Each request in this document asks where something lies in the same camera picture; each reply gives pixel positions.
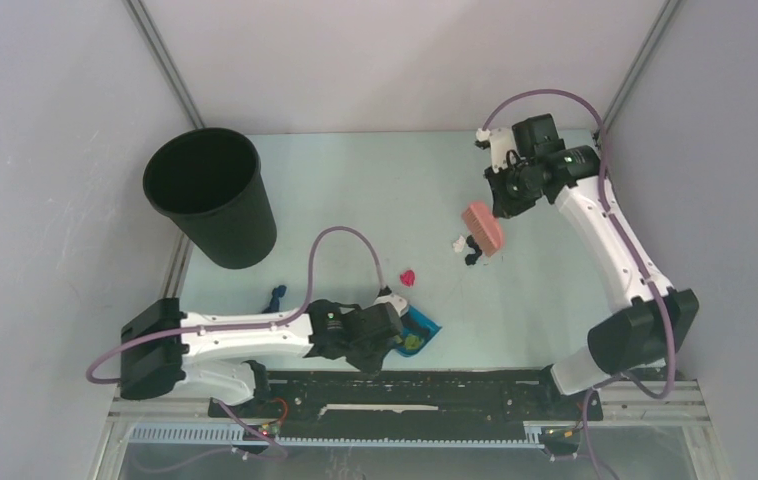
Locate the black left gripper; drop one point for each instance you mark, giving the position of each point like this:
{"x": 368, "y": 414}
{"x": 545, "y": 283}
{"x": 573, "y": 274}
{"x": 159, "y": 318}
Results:
{"x": 373, "y": 364}

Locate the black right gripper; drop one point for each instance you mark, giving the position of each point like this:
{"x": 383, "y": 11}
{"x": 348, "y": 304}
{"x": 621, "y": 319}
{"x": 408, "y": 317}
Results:
{"x": 503, "y": 206}

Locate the blue dustpan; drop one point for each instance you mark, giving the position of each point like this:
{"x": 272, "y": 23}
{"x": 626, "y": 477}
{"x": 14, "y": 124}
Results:
{"x": 416, "y": 323}

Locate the pink hand brush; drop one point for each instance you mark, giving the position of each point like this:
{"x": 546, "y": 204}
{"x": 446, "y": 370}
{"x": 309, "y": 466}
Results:
{"x": 484, "y": 228}

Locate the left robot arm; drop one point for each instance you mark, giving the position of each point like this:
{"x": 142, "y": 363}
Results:
{"x": 171, "y": 351}

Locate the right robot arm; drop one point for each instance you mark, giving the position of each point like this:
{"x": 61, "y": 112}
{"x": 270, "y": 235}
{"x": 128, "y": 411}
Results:
{"x": 649, "y": 316}

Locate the green paper scrap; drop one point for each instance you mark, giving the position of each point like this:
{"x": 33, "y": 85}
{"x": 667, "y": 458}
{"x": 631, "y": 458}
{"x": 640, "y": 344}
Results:
{"x": 413, "y": 343}

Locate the red paper scrap upper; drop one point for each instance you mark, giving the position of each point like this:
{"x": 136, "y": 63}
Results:
{"x": 407, "y": 278}

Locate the blue paper scrap left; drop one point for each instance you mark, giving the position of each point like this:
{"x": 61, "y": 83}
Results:
{"x": 276, "y": 296}

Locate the white paper scrap centre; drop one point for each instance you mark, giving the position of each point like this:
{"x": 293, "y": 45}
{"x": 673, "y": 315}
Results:
{"x": 460, "y": 244}

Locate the black paper scrap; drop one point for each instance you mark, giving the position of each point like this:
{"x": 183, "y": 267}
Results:
{"x": 475, "y": 253}

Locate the black trash bin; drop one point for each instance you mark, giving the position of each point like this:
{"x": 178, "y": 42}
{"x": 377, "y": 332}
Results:
{"x": 208, "y": 182}

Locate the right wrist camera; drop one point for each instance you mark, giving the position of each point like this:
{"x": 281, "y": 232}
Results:
{"x": 501, "y": 144}

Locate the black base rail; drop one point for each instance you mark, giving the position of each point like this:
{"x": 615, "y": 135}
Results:
{"x": 415, "y": 406}

